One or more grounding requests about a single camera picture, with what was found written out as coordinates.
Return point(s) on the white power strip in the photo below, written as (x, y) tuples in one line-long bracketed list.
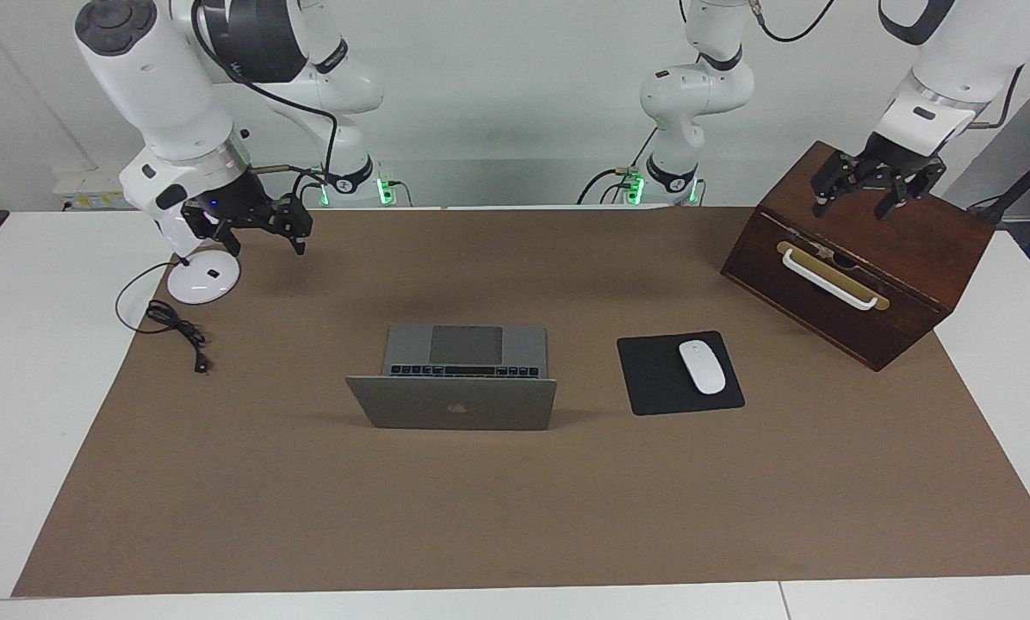
[(84, 188)]

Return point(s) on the brown table mat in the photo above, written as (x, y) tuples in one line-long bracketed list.
[(480, 517)]

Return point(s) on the black mouse pad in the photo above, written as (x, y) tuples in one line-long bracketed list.
[(653, 379)]

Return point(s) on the silver grey laptop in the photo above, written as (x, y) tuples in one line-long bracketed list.
[(455, 387)]

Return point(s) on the black stand pole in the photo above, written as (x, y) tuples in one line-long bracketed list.
[(1027, 179)]

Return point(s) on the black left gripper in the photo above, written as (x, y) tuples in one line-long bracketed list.
[(894, 159)]

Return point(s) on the white desk lamp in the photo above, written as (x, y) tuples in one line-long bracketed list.
[(201, 280)]

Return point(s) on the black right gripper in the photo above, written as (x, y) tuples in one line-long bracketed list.
[(248, 207)]

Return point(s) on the white computer mouse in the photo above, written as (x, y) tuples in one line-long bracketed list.
[(703, 368)]

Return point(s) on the dark brown wooden box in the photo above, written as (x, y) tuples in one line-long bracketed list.
[(894, 232)]

